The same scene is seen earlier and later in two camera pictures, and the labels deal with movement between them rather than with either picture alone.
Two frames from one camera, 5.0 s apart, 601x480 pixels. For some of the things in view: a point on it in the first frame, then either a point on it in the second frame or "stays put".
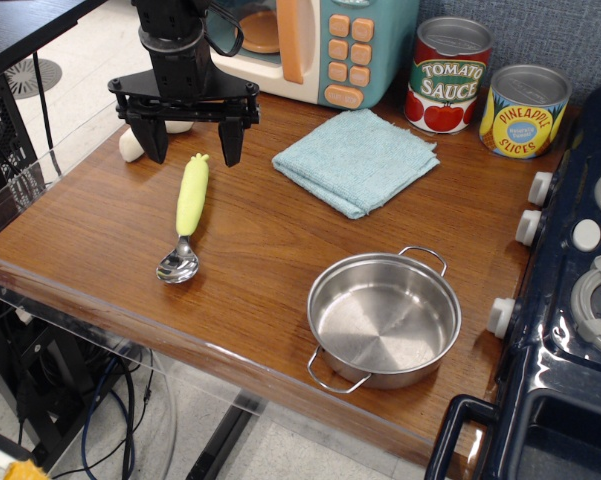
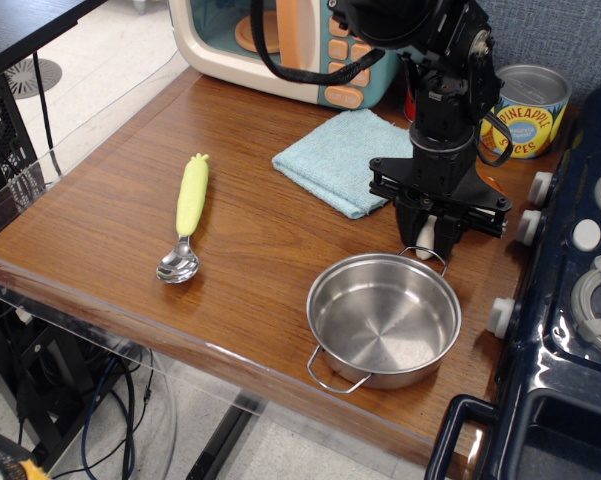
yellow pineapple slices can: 523,109 stays put
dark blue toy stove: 556,409 stays put
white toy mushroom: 130,147 to 426,238
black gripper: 224,97 to 454,188
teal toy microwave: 346,54 stays put
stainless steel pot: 388,317 stays put
